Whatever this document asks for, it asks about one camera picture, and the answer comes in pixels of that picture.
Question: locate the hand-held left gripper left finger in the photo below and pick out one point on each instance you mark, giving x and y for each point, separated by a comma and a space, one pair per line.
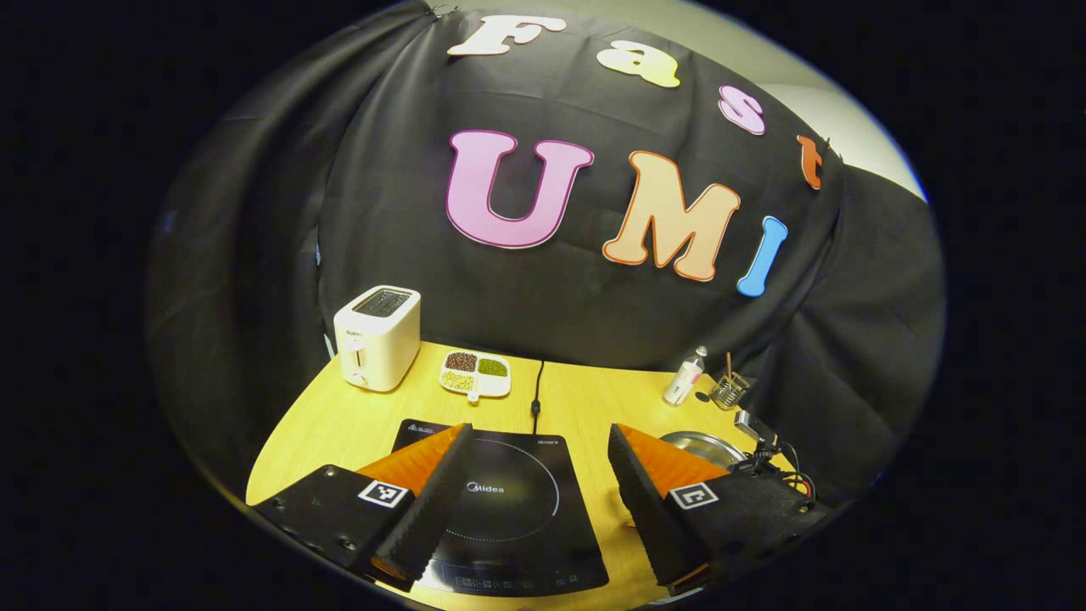
433, 509

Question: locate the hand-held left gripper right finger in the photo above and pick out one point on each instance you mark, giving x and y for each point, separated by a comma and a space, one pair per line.
649, 518

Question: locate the black induction cooktop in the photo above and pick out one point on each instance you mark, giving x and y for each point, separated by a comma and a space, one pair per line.
517, 518

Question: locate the small clear plastic bottle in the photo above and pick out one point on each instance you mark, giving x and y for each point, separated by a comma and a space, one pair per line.
683, 382

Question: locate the white divided dish with beans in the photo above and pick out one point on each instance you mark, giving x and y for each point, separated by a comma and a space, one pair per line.
475, 373

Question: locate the white toaster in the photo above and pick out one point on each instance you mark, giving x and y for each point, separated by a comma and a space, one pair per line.
377, 348

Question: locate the black backdrop cloth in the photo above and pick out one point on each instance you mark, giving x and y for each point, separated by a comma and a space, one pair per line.
594, 322

